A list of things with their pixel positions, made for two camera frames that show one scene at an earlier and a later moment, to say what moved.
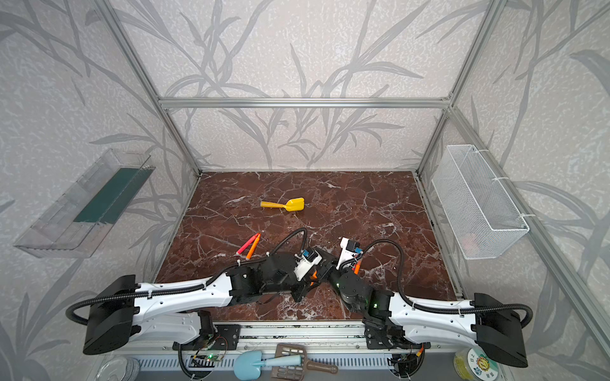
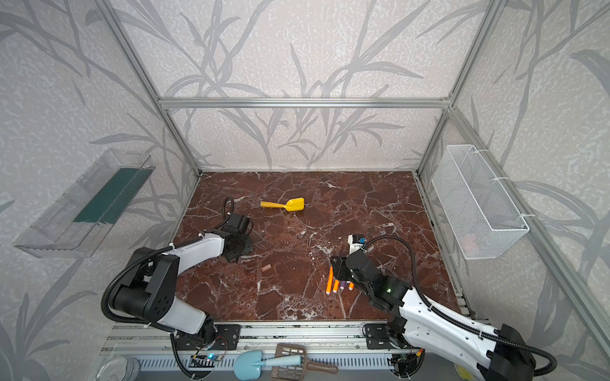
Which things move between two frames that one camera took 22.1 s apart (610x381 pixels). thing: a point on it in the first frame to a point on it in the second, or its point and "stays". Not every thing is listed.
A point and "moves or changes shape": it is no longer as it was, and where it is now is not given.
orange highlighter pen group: [313, 277] moves or changes shape
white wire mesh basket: [480, 216] stays
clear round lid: [117, 368] stays
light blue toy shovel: [248, 365] stays
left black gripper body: [314, 278] to [241, 245]
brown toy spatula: [296, 372] stays
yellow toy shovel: [292, 205] stays
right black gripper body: [333, 275] to [341, 267]
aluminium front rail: [314, 336] stays
